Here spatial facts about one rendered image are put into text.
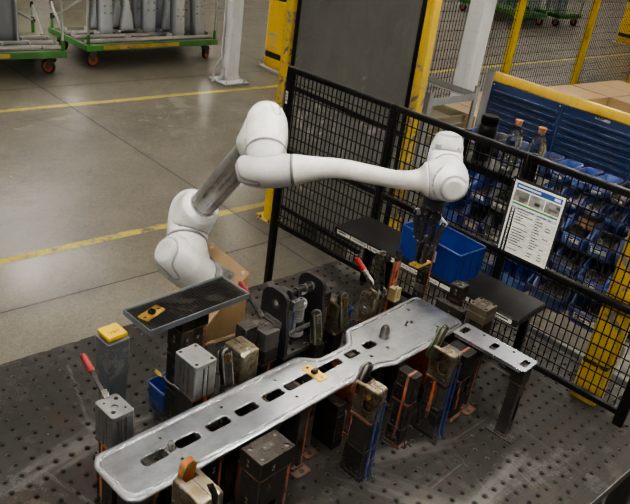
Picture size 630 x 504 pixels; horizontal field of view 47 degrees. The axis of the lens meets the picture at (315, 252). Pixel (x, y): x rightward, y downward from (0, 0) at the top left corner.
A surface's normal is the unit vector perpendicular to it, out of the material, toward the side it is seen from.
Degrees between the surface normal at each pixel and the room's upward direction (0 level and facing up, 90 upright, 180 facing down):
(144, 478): 0
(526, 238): 90
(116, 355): 90
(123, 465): 0
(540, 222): 90
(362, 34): 90
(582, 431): 0
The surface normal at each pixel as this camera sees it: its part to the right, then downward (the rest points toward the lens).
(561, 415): 0.13, -0.88
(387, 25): -0.74, 0.21
